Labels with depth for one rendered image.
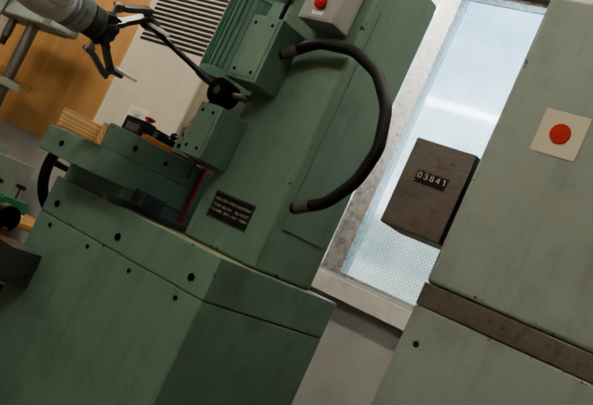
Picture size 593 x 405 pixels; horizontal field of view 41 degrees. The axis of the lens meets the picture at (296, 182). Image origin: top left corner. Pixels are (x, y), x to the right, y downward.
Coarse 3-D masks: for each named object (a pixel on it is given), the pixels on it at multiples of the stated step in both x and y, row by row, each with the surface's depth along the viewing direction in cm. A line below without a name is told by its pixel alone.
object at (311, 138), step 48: (384, 0) 167; (384, 48) 171; (288, 96) 169; (336, 96) 164; (240, 144) 172; (288, 144) 165; (336, 144) 168; (240, 192) 168; (288, 192) 161; (240, 240) 164; (288, 240) 166
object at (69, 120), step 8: (64, 112) 164; (72, 112) 164; (64, 120) 163; (72, 120) 164; (80, 120) 166; (88, 120) 167; (64, 128) 164; (72, 128) 165; (80, 128) 166; (88, 128) 168; (96, 128) 169; (80, 136) 167; (88, 136) 168; (96, 136) 170
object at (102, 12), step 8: (96, 16) 177; (104, 16) 179; (112, 16) 182; (96, 24) 178; (104, 24) 179; (112, 24) 183; (80, 32) 179; (88, 32) 179; (96, 32) 179; (104, 32) 183; (112, 32) 184; (96, 40) 183; (112, 40) 186
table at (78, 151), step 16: (48, 128) 180; (48, 144) 178; (64, 144) 175; (80, 144) 172; (96, 144) 169; (80, 160) 170; (96, 160) 168; (112, 160) 170; (128, 160) 174; (112, 176) 172; (128, 176) 175; (144, 176) 178; (160, 176) 182; (160, 192) 183; (176, 192) 187; (176, 208) 189; (192, 208) 193
